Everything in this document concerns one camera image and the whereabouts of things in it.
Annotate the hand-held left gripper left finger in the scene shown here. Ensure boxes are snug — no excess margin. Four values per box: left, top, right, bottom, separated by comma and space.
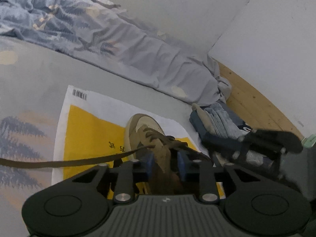
71, 152, 155, 202

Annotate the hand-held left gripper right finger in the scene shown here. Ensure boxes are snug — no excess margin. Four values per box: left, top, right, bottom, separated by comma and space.
177, 151, 263, 202

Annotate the brown suede shoe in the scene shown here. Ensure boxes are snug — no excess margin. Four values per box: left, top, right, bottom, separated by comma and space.
124, 113, 211, 196

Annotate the brown shoelace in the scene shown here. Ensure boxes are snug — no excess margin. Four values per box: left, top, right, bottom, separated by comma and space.
0, 125, 188, 170

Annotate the wooden headboard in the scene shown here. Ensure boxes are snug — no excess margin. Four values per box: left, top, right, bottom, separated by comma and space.
212, 58, 305, 140

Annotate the dark blue folded garment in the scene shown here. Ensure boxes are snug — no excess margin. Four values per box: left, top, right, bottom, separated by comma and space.
189, 111, 275, 176

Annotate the beige folded garment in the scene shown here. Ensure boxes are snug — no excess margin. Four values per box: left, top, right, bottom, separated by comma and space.
192, 103, 217, 135

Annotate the white and yellow plastic bag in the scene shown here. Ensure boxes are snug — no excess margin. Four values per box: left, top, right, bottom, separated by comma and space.
51, 85, 227, 199

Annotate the blue leaf-print duvet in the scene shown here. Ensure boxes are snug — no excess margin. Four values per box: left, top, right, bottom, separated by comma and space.
0, 0, 233, 107

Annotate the grey printed bed sheet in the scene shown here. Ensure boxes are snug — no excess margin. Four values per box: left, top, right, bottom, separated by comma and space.
0, 36, 307, 237

